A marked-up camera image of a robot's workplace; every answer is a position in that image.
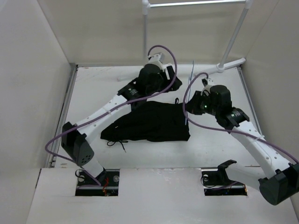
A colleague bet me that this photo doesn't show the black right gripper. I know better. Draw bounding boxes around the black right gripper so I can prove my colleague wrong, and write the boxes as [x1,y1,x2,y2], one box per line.
[182,91,220,117]

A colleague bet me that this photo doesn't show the light blue wire hanger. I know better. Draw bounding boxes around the light blue wire hanger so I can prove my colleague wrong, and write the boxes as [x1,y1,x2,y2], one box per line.
[183,60,195,125]

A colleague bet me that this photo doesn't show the black trousers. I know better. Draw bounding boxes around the black trousers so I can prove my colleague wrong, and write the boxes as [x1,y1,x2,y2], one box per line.
[100,76,191,154]

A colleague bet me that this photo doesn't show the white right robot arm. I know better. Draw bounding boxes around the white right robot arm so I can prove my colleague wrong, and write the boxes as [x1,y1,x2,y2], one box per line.
[185,85,299,205]

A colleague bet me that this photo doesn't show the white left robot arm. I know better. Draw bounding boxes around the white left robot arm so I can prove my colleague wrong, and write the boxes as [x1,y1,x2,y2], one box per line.
[61,63,174,186]

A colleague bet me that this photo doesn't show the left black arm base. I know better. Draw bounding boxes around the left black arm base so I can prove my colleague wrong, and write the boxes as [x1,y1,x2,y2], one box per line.
[75,169,120,196]

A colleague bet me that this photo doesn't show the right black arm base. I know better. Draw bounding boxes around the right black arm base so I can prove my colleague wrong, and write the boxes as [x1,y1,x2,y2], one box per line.
[200,160,247,196]

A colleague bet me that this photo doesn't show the white garment rack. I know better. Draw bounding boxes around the white garment rack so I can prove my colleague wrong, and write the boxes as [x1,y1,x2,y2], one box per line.
[116,0,254,81]

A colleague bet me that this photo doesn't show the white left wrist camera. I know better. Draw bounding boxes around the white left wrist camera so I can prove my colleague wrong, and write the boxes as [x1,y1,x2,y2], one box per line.
[148,52,173,80]

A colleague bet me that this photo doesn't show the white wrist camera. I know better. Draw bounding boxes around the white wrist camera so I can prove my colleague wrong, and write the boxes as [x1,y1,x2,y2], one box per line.
[202,78,215,92]
[148,52,173,80]

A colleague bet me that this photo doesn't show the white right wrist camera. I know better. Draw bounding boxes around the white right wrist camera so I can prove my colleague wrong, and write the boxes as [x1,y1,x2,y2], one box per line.
[202,78,215,92]

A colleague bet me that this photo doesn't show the left aluminium table rail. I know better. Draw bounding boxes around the left aluminium table rail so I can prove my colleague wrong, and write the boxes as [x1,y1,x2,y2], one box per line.
[45,63,78,168]

